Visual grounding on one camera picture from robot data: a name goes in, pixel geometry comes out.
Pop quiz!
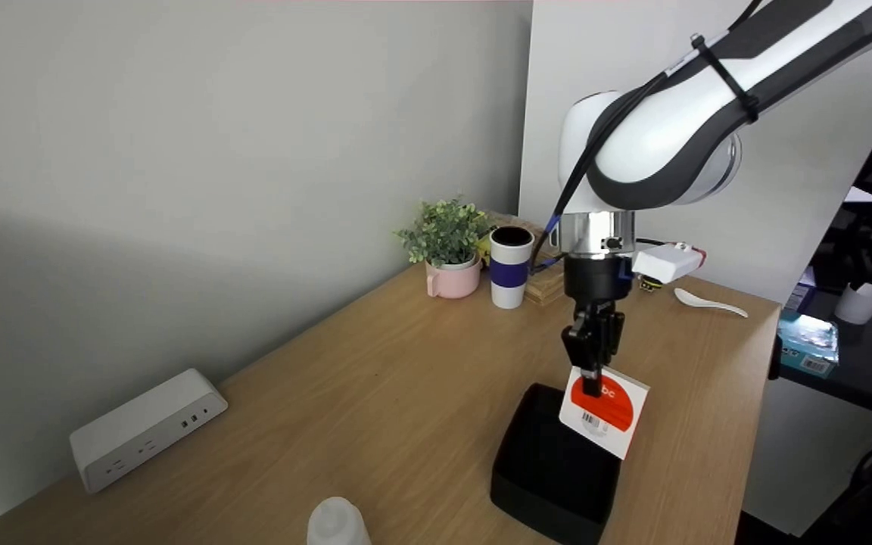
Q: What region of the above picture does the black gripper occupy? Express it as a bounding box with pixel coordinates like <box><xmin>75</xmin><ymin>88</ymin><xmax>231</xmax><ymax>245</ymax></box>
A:
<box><xmin>560</xmin><ymin>257</ymin><xmax>633</xmax><ymax>396</ymax></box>

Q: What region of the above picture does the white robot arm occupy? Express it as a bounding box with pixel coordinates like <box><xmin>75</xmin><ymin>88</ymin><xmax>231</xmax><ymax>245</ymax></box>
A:
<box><xmin>545</xmin><ymin>0</ymin><xmax>872</xmax><ymax>396</ymax></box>

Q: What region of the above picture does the black lunch box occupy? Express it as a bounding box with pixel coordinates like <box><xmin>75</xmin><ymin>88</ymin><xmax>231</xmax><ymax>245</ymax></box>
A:
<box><xmin>490</xmin><ymin>383</ymin><xmax>621</xmax><ymax>545</ymax></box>

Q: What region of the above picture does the blue tissue box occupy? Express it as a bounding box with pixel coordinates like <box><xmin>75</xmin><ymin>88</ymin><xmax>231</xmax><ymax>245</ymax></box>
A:
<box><xmin>777</xmin><ymin>314</ymin><xmax>840</xmax><ymax>375</ymax></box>

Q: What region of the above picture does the white power strip box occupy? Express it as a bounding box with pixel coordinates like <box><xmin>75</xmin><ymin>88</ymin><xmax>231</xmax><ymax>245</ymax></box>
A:
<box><xmin>70</xmin><ymin>369</ymin><xmax>227</xmax><ymax>492</ymax></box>

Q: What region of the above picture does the wooden slat tray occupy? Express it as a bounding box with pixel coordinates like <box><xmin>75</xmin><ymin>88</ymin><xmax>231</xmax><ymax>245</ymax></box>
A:
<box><xmin>527</xmin><ymin>257</ymin><xmax>562</xmax><ymax>303</ymax></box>

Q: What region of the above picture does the white plastic spoon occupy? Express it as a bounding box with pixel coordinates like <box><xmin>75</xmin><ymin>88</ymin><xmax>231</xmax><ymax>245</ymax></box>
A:
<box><xmin>671</xmin><ymin>287</ymin><xmax>752</xmax><ymax>316</ymax></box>

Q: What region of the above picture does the white cup blue band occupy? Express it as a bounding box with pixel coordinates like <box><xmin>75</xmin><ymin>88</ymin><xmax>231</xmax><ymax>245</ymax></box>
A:
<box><xmin>490</xmin><ymin>227</ymin><xmax>534</xmax><ymax>307</ymax></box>

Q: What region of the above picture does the green plant pink pot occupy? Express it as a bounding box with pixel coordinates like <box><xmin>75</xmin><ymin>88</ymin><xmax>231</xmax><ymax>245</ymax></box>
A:
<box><xmin>397</xmin><ymin>197</ymin><xmax>495</xmax><ymax>300</ymax></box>

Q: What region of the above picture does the white paper cup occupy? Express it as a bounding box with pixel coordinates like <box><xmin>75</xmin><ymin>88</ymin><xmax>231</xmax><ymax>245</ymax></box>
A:
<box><xmin>836</xmin><ymin>281</ymin><xmax>872</xmax><ymax>328</ymax></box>

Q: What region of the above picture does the white squeeze bottle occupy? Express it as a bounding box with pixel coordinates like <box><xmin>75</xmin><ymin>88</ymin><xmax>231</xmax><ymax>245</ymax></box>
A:
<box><xmin>306</xmin><ymin>496</ymin><xmax>373</xmax><ymax>545</ymax></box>

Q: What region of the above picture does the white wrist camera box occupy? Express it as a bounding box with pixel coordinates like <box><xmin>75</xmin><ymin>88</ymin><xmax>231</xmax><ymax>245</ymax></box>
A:
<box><xmin>633</xmin><ymin>245</ymin><xmax>705</xmax><ymax>285</ymax></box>

